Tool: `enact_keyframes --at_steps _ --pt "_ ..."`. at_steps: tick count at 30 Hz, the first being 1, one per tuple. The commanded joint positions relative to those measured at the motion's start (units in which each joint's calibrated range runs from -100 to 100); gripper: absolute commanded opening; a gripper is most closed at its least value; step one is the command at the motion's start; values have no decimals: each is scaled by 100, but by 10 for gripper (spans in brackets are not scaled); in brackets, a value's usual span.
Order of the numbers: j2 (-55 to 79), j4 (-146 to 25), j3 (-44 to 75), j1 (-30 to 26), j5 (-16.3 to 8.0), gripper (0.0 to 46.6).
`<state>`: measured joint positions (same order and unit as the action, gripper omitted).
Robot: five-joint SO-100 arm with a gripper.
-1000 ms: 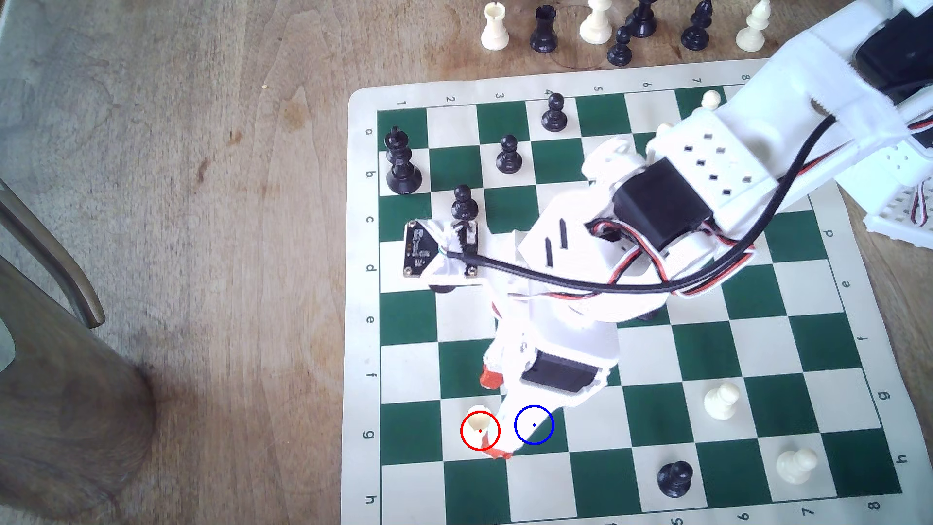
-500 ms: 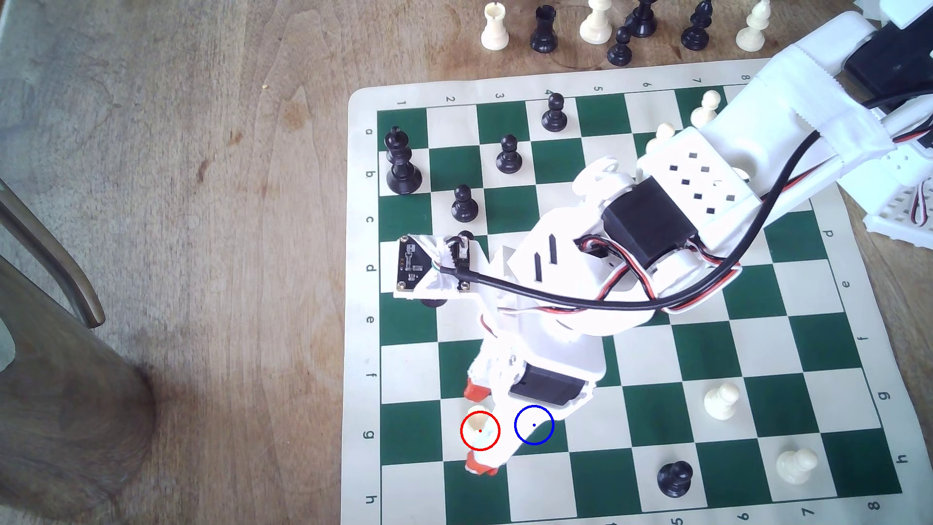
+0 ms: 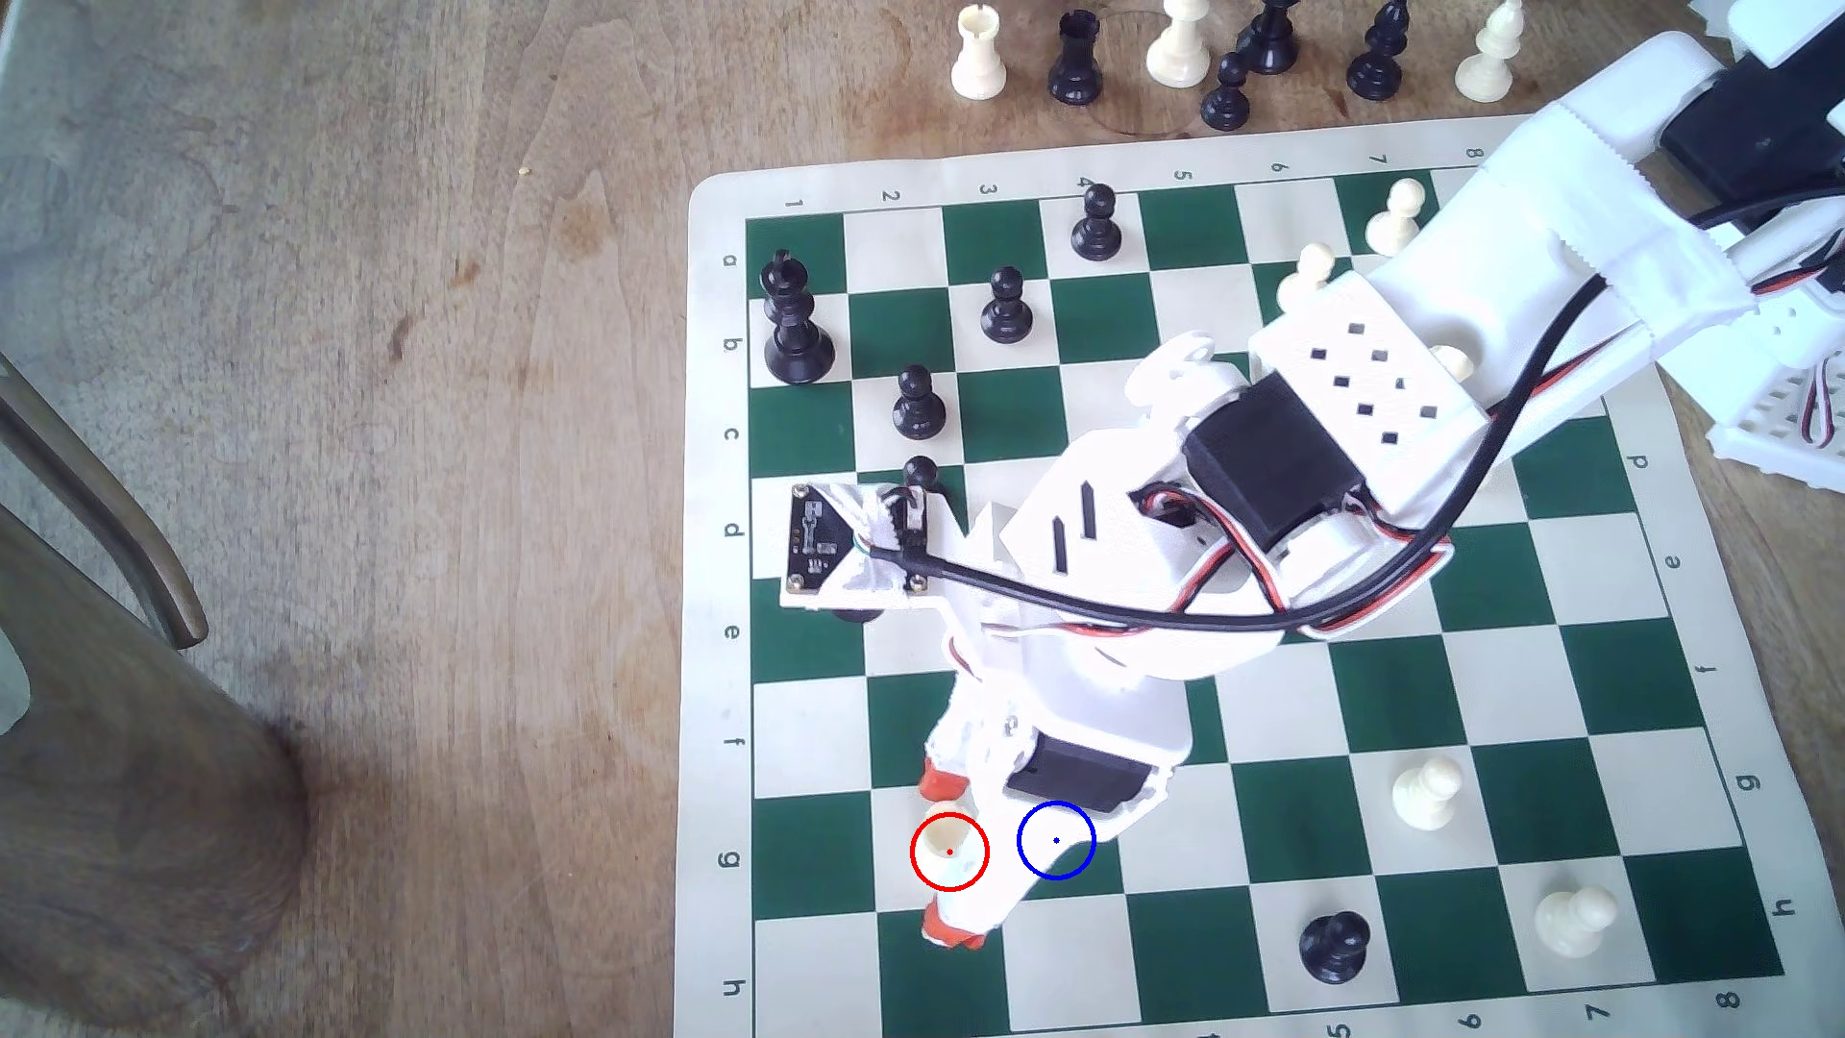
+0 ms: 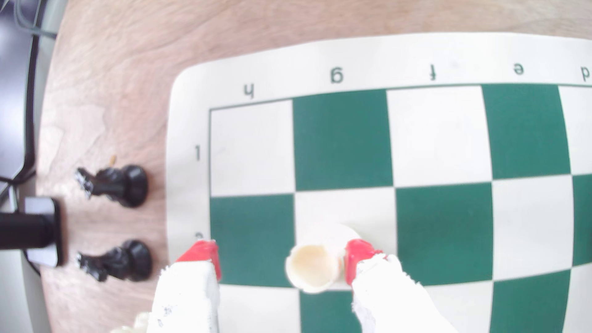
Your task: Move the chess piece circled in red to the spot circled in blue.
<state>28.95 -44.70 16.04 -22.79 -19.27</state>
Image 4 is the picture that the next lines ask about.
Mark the black cylinder on grey bracket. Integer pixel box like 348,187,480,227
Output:
0,196,64,269

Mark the black chess knight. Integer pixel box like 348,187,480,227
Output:
76,239,153,283
75,164,150,208

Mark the thin black cable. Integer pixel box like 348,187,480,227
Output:
0,35,41,186

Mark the white chess pawn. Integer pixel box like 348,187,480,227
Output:
284,222,365,294

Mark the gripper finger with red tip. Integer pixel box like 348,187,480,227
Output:
344,239,458,333
147,240,223,333

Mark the green and white chess mat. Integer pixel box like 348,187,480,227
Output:
166,32,592,333

